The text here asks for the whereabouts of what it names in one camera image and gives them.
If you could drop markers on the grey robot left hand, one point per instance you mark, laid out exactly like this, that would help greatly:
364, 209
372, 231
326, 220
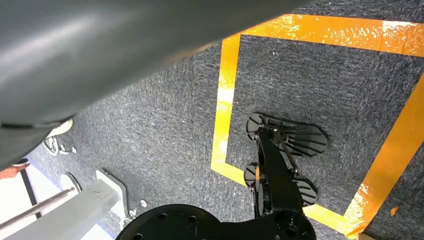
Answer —
82, 49

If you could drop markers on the person's white shoe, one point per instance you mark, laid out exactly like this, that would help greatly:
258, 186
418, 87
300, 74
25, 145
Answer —
61, 128

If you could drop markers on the orange floor tape square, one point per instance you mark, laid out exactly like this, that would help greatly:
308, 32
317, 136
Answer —
228, 82

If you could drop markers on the grey slanted kiosk stand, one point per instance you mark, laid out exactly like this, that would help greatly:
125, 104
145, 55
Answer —
79, 212

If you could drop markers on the robot black hip disc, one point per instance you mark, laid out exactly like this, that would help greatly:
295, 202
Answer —
185, 225

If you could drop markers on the robot black leg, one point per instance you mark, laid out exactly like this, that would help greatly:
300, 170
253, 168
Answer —
276, 175

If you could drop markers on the robot black ribbed foot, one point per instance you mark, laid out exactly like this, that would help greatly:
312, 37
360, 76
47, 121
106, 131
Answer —
306, 192
304, 139

